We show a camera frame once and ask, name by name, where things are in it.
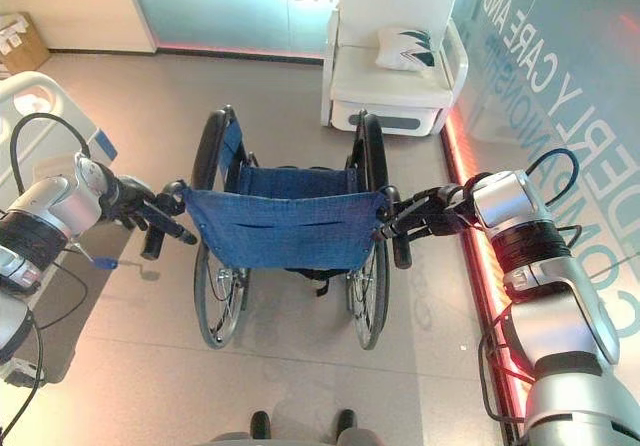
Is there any black robot foot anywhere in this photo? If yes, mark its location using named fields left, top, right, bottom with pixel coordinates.
left=249, top=410, right=274, bottom=440
left=333, top=409, right=359, bottom=438

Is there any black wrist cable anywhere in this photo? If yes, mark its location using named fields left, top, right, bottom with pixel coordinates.
left=9, top=112, right=94, bottom=198
left=524, top=148, right=581, bottom=188

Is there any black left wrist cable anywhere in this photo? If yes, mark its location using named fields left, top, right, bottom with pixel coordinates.
left=9, top=112, right=94, bottom=198

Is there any red floor light strip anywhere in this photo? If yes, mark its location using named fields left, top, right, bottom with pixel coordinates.
left=441, top=104, right=527, bottom=446

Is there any bed crank with blue grip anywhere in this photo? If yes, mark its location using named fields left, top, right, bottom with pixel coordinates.
left=69, top=243, right=162, bottom=281

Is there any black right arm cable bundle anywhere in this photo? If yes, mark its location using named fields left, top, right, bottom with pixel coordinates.
left=477, top=303, right=539, bottom=423

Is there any blue fabric folding wheelchair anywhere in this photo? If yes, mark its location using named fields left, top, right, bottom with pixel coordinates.
left=180, top=104, right=412, bottom=351

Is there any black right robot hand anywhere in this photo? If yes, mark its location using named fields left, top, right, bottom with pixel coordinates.
left=376, top=183, right=480, bottom=241

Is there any black left robot foot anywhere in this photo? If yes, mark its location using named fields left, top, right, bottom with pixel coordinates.
left=249, top=410, right=274, bottom=440

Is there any black right robot foot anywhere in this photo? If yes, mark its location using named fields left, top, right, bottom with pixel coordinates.
left=333, top=409, right=359, bottom=438

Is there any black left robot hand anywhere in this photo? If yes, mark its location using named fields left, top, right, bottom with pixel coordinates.
left=103, top=165, right=200, bottom=247

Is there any brown cardboard box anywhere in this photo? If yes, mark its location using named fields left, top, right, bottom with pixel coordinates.
left=0, top=11, right=52, bottom=78

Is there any white pillow with green print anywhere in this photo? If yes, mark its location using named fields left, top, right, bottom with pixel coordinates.
left=374, top=27, right=437, bottom=73

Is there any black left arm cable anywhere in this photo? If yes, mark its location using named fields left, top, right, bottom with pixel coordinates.
left=0, top=258, right=90, bottom=446

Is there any white armchair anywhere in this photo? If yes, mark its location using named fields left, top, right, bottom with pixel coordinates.
left=321, top=0, right=470, bottom=140

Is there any white hospital bed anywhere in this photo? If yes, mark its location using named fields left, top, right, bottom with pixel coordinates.
left=0, top=70, right=121, bottom=207

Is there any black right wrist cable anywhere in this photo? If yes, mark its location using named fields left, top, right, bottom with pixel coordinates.
left=524, top=148, right=581, bottom=188

